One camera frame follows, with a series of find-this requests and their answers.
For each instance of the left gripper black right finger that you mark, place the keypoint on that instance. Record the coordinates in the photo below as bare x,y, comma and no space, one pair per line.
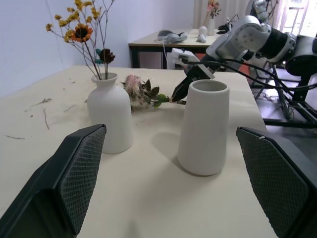
280,181

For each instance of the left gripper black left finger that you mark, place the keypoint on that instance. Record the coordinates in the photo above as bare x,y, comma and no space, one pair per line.
49,193

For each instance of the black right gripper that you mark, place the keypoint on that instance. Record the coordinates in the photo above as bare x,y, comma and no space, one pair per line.
199,72

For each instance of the pink flower bouquet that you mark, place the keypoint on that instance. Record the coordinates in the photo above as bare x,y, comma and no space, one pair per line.
135,85

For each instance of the tall tapered white vase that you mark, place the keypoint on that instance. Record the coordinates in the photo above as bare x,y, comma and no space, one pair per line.
203,129

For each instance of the grey VR headset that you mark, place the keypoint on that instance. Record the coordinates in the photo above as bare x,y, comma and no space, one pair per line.
172,36

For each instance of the small white angular object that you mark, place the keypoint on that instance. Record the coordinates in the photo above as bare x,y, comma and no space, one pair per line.
202,38

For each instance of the small round white vase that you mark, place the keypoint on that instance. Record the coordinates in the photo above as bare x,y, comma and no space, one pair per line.
202,31

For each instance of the thin dry twig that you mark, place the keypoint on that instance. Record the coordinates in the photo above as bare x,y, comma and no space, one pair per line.
15,137
46,119

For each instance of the slim white vase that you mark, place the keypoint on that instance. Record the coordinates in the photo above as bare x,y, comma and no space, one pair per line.
210,27

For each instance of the white bottle-shaped ceramic vase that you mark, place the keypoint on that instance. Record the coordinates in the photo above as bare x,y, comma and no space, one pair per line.
109,114

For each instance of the pink dried flowers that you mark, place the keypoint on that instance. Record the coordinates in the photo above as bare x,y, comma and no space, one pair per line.
213,8

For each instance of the dried sunflower bouquet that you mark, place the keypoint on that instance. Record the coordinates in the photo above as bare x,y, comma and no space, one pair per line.
81,33

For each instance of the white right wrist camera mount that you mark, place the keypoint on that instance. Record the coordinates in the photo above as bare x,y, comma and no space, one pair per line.
184,55

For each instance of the wooden table with black frame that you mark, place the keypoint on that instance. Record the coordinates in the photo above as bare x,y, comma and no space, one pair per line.
146,41

